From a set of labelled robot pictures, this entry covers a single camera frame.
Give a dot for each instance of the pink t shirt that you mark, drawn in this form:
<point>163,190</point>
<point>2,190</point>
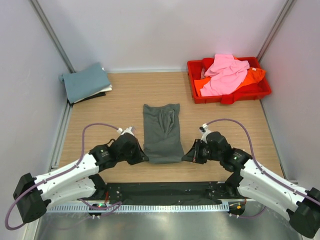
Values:
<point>226,74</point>

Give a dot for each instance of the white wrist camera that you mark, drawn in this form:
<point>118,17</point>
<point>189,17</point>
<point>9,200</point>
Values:
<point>129,130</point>
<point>204,130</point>

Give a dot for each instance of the grey t shirt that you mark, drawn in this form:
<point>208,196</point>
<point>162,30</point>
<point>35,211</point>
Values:
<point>162,135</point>

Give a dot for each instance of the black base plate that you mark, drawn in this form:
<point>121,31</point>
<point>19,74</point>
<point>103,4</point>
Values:
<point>172,194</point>

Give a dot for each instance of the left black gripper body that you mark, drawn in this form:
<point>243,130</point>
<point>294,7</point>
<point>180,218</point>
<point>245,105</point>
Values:
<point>132,156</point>

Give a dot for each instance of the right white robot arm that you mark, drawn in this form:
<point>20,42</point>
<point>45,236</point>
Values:
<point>250,179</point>

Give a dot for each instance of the aluminium front rail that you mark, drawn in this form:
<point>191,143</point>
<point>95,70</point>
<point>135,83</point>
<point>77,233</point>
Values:
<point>264,184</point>

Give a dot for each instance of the slotted cable duct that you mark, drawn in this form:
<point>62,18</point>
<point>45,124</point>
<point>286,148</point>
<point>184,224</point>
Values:
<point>82,208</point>

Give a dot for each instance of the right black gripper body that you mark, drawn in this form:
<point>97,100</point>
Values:
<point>204,152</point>

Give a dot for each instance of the folded blue t shirt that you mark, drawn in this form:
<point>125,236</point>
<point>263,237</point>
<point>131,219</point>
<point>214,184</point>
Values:
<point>70,83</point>

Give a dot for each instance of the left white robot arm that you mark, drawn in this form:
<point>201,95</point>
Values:
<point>34,195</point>

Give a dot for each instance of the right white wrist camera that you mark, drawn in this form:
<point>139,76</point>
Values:
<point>204,130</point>

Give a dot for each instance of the red plastic bin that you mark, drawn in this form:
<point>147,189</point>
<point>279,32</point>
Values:
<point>255,89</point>

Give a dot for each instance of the folded black t shirt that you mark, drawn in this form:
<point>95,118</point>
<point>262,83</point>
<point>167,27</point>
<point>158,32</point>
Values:
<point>99,94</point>

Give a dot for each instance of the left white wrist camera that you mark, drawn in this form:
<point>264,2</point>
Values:
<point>129,130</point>

